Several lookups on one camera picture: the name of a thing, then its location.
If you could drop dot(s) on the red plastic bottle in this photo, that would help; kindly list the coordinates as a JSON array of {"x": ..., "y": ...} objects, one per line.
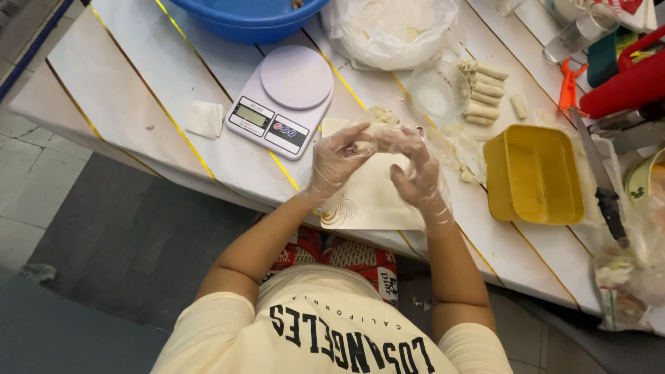
[{"x": 626, "y": 88}]

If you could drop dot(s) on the folded white wrapper square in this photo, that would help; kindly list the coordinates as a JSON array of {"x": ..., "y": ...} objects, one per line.
[{"x": 204, "y": 119}]

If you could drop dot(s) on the clear bag of wrappers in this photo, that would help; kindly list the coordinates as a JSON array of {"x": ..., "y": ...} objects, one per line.
[{"x": 389, "y": 31}]

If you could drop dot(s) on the short single spring roll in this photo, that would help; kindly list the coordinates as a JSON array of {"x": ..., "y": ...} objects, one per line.
[{"x": 518, "y": 106}]

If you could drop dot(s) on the clear drinking glass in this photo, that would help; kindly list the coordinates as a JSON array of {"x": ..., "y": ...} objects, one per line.
[{"x": 576, "y": 32}]

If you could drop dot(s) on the metal utensil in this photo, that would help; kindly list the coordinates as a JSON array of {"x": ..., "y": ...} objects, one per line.
[{"x": 626, "y": 120}]

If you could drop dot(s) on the white digital kitchen scale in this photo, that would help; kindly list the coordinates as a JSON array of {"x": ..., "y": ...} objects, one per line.
[{"x": 283, "y": 101}]

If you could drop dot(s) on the clear plastic bag with scraps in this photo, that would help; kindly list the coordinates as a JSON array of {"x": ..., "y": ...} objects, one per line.
[{"x": 631, "y": 265}]

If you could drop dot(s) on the cream cutting board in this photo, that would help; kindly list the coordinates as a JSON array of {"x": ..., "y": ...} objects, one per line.
[{"x": 369, "y": 200}]

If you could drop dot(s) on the crumpled clear plastic scrap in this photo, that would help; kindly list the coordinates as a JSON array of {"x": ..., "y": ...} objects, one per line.
[{"x": 37, "y": 271}]

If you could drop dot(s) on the orange peeler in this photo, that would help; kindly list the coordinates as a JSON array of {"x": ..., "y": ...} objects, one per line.
[{"x": 569, "y": 85}]

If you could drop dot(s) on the cream printed t-shirt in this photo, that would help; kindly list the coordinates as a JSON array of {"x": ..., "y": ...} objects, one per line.
[{"x": 322, "y": 327}]

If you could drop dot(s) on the green-rimmed bowl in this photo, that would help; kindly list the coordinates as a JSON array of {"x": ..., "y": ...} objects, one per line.
[{"x": 647, "y": 179}]

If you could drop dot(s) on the small clear glass bowl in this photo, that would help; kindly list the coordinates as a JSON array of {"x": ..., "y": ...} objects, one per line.
[{"x": 439, "y": 91}]

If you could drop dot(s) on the yellow plastic container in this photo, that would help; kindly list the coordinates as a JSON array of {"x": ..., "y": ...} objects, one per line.
[{"x": 532, "y": 174}]

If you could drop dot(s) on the red patterned shorts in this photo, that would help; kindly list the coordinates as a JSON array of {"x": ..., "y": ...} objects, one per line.
[{"x": 358, "y": 257}]

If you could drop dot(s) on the row of rolled spring rolls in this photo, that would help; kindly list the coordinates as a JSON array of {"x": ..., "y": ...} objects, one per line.
[{"x": 486, "y": 93}]

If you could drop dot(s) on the small foil scrap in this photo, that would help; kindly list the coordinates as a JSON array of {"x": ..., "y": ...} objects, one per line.
[{"x": 422, "y": 303}]

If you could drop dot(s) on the dark green container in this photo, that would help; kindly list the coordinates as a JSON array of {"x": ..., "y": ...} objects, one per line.
[{"x": 602, "y": 58}]

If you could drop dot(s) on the blue plastic basin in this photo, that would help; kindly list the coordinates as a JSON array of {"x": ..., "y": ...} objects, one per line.
[{"x": 249, "y": 18}]

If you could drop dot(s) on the person's left hand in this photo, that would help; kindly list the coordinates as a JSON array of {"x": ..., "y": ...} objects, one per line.
[{"x": 330, "y": 163}]

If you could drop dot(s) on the person's left fingers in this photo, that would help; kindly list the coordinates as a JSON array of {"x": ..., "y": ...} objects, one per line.
[{"x": 349, "y": 136}]

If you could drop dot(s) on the unfinished spring roll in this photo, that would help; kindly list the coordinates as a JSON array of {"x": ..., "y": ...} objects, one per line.
[{"x": 368, "y": 146}]

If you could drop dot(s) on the small clear glass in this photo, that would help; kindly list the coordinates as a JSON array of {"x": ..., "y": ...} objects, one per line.
[{"x": 506, "y": 5}]

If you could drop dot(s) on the person's right hand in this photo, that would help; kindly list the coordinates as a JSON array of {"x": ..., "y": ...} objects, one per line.
[{"x": 421, "y": 171}]

